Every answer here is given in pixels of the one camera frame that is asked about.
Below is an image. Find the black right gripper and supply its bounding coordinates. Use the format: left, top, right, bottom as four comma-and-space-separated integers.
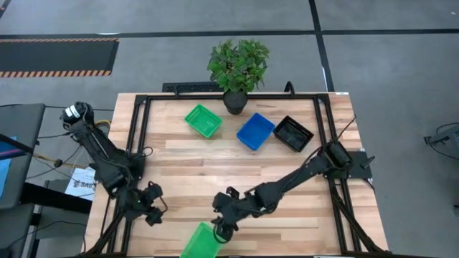
211, 186, 249, 245

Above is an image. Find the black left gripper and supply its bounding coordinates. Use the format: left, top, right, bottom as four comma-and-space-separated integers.
123, 181, 165, 227

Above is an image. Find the green slotted plastic basket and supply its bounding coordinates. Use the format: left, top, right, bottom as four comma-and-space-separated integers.
179, 221, 226, 258
184, 103, 224, 140

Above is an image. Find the blue slotted plastic basket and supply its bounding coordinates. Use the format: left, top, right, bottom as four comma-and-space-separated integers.
235, 112, 276, 151

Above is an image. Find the black slotted plastic basket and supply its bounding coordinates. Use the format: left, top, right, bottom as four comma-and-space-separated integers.
273, 115, 315, 153

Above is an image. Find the white printed paper sheet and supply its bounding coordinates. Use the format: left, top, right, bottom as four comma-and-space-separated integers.
64, 166, 98, 202

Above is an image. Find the black perforated panel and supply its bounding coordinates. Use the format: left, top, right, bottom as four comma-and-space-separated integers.
161, 81, 224, 94

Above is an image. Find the blue sheet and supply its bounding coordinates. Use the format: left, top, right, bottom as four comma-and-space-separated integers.
0, 135, 17, 200

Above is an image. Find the dark grey side desk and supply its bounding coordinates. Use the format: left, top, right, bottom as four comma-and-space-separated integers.
0, 103, 47, 211

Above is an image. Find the green potted plant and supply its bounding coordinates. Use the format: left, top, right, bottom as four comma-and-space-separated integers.
207, 38, 271, 116

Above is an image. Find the black mat with orange stripes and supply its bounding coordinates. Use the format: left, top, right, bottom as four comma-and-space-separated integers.
0, 37, 120, 79

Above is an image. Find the grey floor stand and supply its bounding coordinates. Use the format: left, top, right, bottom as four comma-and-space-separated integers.
423, 123, 459, 161

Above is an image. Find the black aluminium table frame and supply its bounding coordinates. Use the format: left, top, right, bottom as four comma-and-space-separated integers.
84, 92, 390, 258

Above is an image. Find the yellow cable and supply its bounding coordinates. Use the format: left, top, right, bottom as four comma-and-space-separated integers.
32, 119, 113, 170

